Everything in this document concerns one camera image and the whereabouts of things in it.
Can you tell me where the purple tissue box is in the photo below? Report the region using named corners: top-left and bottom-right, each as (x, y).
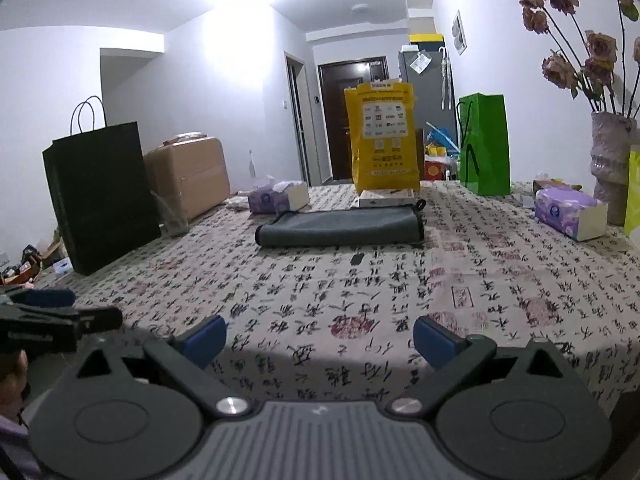
top-left (247, 176), bottom-right (310, 214)
top-left (535, 188), bottom-right (608, 242)

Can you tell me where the grey refrigerator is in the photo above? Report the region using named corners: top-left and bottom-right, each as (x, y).
top-left (398, 42), bottom-right (457, 141)

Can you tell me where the grey wrapped flower vase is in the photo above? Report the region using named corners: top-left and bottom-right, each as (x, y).
top-left (590, 112), bottom-right (639, 226)

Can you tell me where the beige hard suitcase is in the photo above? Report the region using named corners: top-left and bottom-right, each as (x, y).
top-left (143, 136), bottom-right (231, 221)

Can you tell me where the dried pink roses bouquet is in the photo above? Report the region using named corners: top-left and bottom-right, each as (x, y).
top-left (518, 0), bottom-right (639, 119)

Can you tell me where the clear drinking glass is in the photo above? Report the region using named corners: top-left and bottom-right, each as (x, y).
top-left (151, 191), bottom-right (190, 237)

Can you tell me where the yellow delivery bag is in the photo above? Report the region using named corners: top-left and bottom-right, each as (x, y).
top-left (344, 79), bottom-right (420, 193)

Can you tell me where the white flat box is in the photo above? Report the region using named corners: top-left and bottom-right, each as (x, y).
top-left (352, 190), bottom-right (416, 208)

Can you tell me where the black paper shopping bag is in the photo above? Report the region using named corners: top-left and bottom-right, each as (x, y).
top-left (42, 122), bottom-right (160, 275)

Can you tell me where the wall picture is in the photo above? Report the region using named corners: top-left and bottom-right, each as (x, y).
top-left (451, 12), bottom-right (468, 54)

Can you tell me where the left purple tissue box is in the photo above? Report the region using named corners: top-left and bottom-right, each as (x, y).
top-left (247, 176), bottom-right (310, 214)

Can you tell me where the dark brown entrance door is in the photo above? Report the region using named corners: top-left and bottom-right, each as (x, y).
top-left (319, 56), bottom-right (388, 181)

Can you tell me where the right purple tissue box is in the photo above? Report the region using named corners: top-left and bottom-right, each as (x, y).
top-left (535, 188), bottom-right (608, 242)

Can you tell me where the yellow black box on fridge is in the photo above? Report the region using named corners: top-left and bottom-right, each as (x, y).
top-left (409, 32), bottom-right (445, 44)

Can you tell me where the purple grey microfibre towel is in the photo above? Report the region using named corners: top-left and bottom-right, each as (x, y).
top-left (255, 200), bottom-right (426, 248)

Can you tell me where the red gift box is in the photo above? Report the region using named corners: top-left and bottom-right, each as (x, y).
top-left (424, 156), bottom-right (449, 181)

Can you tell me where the lime yellow gift bag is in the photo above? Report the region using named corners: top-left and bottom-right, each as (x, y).
top-left (624, 144), bottom-right (640, 245)

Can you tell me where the green paper shopping bag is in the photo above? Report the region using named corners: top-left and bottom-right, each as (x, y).
top-left (457, 93), bottom-right (511, 196)

